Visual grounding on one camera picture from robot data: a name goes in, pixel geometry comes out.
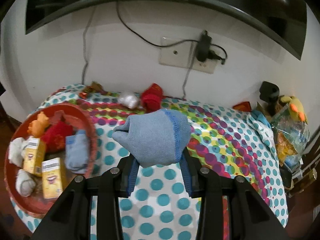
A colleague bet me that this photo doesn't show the yellow toothpaste box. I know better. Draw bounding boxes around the yellow toothpaste box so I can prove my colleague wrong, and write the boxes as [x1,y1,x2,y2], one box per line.
[23,138,46,177]
[42,158,67,199]

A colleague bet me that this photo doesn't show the light blue sock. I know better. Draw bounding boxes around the light blue sock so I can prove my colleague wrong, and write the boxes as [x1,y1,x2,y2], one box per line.
[112,109,191,168]
[65,129,89,174]

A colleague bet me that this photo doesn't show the red round tray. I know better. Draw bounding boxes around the red round tray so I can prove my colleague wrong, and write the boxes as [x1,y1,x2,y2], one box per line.
[3,102,99,219]

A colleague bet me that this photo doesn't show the polka dot bed sheet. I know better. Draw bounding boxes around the polka dot bed sheet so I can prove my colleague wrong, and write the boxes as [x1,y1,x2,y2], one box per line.
[10,84,289,239]

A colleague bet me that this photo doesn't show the yellow snack packet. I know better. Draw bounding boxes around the yellow snack packet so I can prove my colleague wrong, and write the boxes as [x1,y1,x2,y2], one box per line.
[276,132,298,166]

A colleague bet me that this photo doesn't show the red orange plush toy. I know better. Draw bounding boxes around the red orange plush toy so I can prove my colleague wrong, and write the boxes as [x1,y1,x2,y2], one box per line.
[27,111,73,154]

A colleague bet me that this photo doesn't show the clear plastic bag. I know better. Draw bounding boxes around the clear plastic bag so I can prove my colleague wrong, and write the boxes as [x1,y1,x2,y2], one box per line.
[271,105,310,173]

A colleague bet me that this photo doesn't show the yellow crochet toy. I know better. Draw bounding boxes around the yellow crochet toy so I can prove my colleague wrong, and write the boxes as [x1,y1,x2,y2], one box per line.
[280,95,308,124]

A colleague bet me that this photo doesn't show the small white sock ball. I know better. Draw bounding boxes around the small white sock ball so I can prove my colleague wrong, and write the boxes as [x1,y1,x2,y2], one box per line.
[118,92,140,109]

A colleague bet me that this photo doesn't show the brown candy wrappers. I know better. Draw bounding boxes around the brown candy wrappers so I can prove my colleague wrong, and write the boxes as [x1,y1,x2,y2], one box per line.
[79,81,104,99]

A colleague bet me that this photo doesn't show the red knitted sock ball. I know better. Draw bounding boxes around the red knitted sock ball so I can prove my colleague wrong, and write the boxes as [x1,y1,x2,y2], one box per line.
[140,83,163,113]

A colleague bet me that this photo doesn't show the black power adapter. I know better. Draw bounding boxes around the black power adapter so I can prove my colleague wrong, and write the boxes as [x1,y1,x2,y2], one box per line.
[195,30,212,62]

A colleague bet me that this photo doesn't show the red packet by wall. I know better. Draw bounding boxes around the red packet by wall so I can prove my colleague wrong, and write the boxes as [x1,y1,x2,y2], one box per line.
[232,101,252,112]

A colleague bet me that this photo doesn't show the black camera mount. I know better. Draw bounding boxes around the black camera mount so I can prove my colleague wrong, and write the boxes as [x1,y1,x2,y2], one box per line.
[259,81,280,116]

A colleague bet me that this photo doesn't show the black power cable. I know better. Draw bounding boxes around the black power cable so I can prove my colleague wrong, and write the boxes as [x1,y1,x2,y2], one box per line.
[115,0,228,66]

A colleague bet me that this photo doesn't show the white wall socket plate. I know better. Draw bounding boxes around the white wall socket plate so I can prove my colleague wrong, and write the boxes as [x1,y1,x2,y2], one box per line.
[158,42,219,74]

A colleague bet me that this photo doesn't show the grey wall cable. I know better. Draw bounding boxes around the grey wall cable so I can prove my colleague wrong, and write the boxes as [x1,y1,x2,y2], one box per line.
[81,4,97,86]

